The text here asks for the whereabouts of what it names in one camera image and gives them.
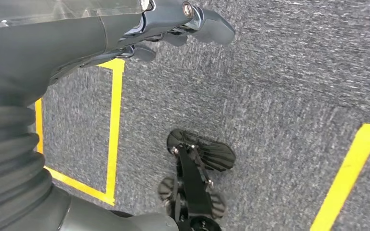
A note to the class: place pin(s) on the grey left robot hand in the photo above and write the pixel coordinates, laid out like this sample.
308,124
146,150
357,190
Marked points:
44,41

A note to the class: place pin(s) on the black robot leg and foot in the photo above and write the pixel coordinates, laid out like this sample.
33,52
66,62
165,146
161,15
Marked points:
191,185

